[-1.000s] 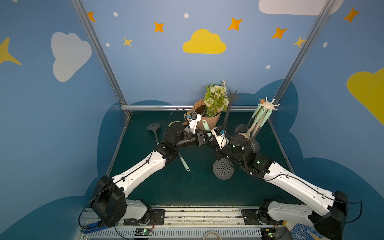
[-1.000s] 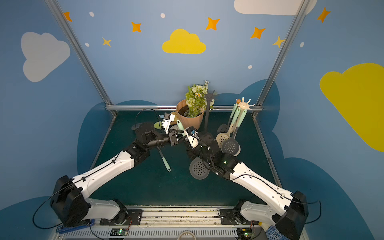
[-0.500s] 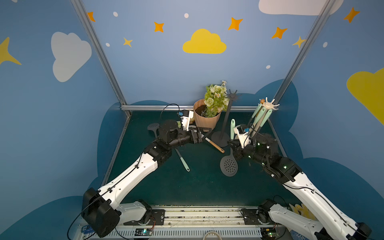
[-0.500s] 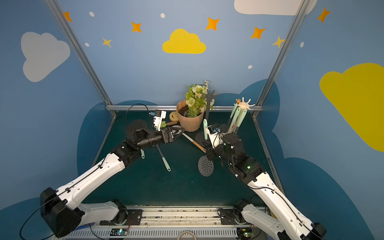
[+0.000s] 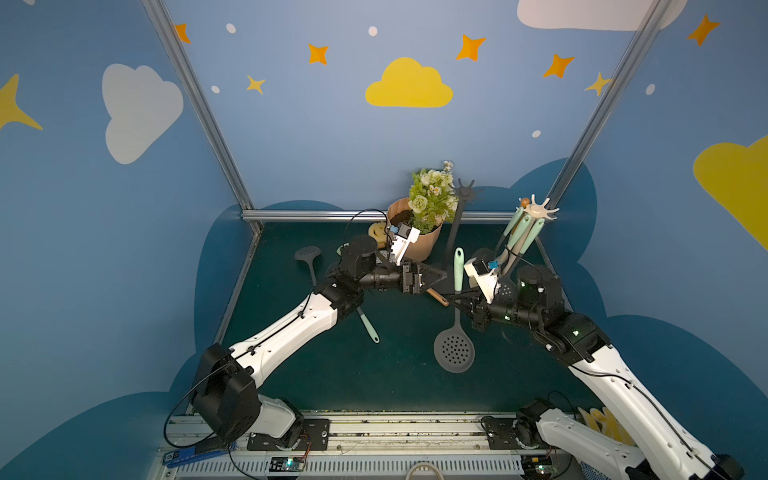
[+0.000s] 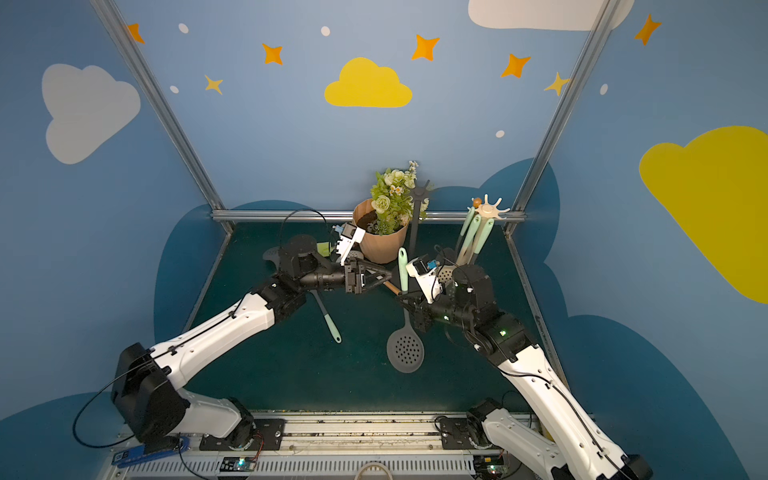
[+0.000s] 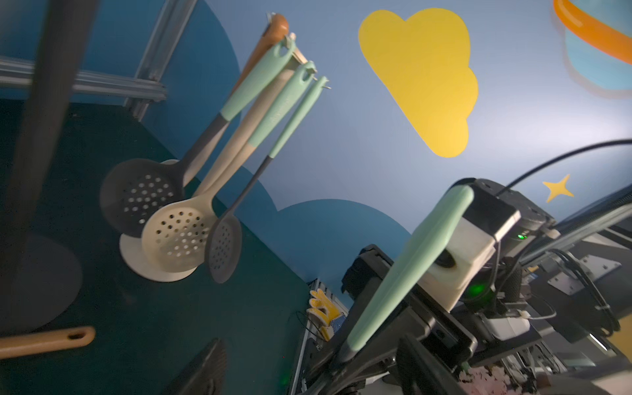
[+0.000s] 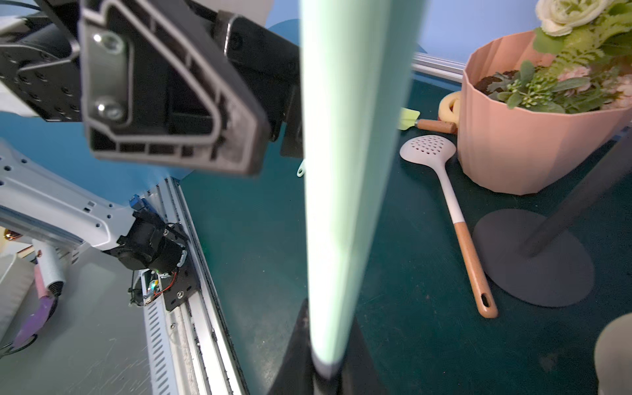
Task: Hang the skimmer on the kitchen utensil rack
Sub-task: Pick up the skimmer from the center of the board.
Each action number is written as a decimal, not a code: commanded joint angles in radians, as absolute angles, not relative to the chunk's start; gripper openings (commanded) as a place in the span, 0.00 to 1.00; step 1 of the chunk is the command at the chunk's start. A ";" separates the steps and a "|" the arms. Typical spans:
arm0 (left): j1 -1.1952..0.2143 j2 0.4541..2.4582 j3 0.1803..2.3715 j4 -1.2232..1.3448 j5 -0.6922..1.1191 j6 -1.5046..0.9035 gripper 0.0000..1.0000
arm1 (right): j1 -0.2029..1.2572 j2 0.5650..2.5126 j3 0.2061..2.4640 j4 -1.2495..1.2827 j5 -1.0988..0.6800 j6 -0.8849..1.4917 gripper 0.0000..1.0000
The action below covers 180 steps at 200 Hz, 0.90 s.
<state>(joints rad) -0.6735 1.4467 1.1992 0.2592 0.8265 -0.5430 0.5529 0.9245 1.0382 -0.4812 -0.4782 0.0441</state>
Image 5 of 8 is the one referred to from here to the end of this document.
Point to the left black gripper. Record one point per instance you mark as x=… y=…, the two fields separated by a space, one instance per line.
x=409 y=277

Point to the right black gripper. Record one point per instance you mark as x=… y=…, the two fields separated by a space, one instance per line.
x=480 y=314

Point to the grey skimmer mint handle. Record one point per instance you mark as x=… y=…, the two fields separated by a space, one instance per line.
x=503 y=270
x=453 y=349
x=372 y=332
x=509 y=227

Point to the cream skimmer mint handle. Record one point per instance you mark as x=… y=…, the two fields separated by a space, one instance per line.
x=514 y=242

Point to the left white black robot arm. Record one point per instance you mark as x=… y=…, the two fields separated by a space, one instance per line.
x=225 y=390

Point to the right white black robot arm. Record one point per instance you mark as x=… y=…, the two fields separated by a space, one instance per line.
x=661 y=447

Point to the dark grey utensil rack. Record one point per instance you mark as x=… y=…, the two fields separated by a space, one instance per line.
x=465 y=193

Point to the cream utensil rack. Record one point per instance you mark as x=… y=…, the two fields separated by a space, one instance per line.
x=541 y=215

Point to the all grey slotted skimmer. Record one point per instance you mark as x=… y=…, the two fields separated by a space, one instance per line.
x=308 y=255

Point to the yellow smiley sponge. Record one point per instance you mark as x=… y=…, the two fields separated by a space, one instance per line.
x=379 y=232

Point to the pink ribbed flower pot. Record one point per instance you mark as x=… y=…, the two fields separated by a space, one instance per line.
x=422 y=248

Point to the green white artificial flowers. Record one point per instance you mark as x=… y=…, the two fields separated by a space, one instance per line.
x=432 y=198

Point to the yellow blue work glove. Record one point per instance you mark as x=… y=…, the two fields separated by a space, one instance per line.
x=604 y=421

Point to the blue handheld device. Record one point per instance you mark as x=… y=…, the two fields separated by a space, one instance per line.
x=207 y=449

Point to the cream skimmer wooden handle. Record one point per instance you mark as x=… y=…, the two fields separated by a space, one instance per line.
x=438 y=297

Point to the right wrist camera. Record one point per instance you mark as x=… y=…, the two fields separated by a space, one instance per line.
x=485 y=275

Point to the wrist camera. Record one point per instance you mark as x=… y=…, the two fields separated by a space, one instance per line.
x=485 y=275
x=402 y=236

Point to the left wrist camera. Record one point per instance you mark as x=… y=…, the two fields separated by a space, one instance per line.
x=402 y=236

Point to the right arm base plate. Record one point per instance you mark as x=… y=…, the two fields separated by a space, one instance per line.
x=510 y=433

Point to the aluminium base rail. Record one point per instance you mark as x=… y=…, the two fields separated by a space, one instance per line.
x=393 y=445

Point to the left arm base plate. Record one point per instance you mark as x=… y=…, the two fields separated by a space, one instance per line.
x=312 y=433

